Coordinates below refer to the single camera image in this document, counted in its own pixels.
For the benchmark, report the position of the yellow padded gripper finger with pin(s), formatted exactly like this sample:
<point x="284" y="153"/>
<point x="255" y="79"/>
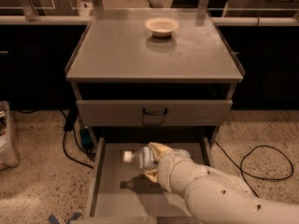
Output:
<point x="152" y="175"/>
<point x="158" y="150"/>

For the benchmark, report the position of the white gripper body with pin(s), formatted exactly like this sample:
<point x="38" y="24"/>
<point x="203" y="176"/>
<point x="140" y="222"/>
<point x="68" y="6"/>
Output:
<point x="165" y="169"/>

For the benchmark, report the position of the clear plastic bottle blue label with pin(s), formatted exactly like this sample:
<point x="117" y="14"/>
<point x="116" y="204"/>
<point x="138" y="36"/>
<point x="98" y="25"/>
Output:
<point x="143" y="158"/>

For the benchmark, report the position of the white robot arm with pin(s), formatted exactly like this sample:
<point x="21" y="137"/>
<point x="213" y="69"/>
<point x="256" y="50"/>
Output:
<point x="212" y="196"/>

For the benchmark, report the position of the open grey middle drawer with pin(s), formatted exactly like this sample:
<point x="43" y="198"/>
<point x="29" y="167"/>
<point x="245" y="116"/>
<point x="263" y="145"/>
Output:
<point x="121" y="194"/>

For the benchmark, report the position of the closed grey top drawer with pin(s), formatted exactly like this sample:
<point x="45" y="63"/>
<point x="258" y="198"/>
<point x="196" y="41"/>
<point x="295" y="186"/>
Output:
<point x="129" y="112"/>

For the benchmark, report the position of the grey metal drawer cabinet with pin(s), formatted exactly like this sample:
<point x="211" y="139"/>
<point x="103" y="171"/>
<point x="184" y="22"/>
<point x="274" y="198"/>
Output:
<point x="119" y="58"/>

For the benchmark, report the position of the blue power adapter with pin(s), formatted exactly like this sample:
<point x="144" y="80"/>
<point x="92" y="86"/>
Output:
<point x="85" y="138"/>

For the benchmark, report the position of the white paper bowl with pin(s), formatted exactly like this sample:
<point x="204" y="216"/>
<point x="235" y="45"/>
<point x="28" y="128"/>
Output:
<point x="162" y="27"/>

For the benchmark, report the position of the clear plastic bin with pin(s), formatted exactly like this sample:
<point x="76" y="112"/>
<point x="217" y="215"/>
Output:
<point x="9" y="142"/>

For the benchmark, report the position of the black drawer handle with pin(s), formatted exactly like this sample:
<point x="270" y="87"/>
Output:
<point x="158" y="113"/>

